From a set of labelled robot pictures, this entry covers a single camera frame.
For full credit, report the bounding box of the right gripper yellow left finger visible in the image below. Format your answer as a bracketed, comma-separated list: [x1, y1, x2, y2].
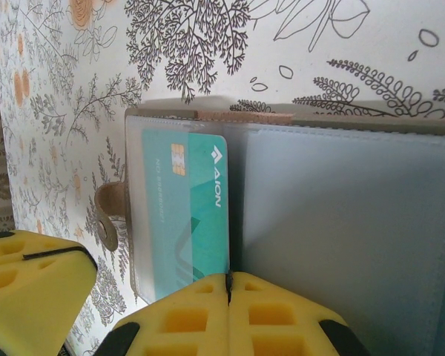
[96, 271, 231, 356]

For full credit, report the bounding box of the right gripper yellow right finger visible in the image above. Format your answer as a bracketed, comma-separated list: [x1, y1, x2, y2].
[228, 270, 372, 356]

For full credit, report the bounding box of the teal AION chip card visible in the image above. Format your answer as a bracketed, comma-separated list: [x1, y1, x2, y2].
[140, 128, 231, 302]

